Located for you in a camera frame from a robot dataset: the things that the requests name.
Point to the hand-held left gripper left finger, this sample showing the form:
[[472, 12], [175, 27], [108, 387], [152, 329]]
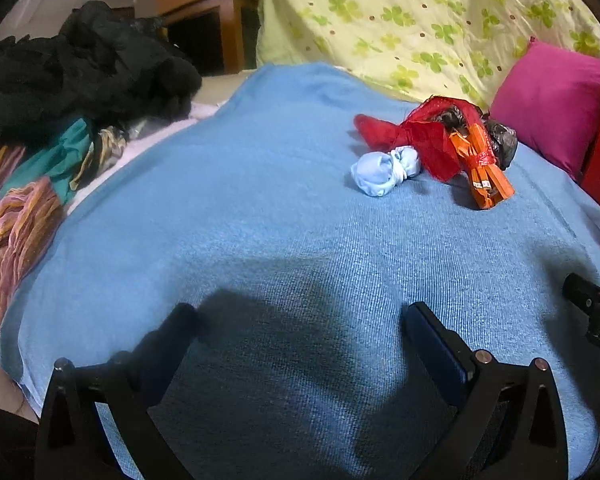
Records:
[[172, 340]]

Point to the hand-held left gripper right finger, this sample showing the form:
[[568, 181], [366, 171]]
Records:
[[432, 350]]

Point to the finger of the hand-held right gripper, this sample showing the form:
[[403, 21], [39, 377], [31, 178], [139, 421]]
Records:
[[585, 300]]

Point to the orange snack wrapper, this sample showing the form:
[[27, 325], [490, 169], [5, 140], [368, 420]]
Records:
[[487, 182]]

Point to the dark plastic bag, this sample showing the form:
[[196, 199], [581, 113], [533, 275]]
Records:
[[505, 142]]

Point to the light blue knotted bundle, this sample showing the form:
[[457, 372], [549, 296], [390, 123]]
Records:
[[377, 172]]

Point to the red mesh bag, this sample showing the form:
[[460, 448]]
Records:
[[430, 140]]

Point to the blue blanket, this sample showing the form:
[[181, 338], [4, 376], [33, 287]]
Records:
[[280, 210]]

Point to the pink striped cloth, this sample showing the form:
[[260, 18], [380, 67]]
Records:
[[20, 225]]

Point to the white bed sheet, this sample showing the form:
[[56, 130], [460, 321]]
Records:
[[130, 147]]

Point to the pink pillow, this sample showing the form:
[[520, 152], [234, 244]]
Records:
[[550, 95]]

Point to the teal cloth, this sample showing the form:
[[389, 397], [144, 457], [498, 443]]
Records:
[[55, 155]]

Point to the black clothes pile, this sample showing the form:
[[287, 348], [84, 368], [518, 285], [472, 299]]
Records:
[[80, 75]]

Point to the green floral quilt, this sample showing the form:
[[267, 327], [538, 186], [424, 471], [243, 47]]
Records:
[[405, 20]]

